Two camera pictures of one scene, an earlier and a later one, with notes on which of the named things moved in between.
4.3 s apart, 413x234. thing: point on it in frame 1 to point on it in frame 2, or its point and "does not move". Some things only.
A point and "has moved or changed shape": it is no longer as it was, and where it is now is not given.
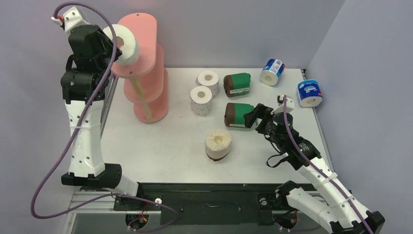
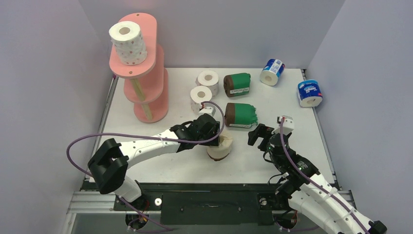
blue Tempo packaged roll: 309,93 does not move
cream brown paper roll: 217,142 does not move
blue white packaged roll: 272,71 does not move
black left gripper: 109,45 to 214,133
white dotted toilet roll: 200,96 does not move
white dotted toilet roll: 129,54 has moved or changed shape
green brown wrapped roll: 234,113 does not move
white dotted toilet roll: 210,79 does not move
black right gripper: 260,116 to 263,137
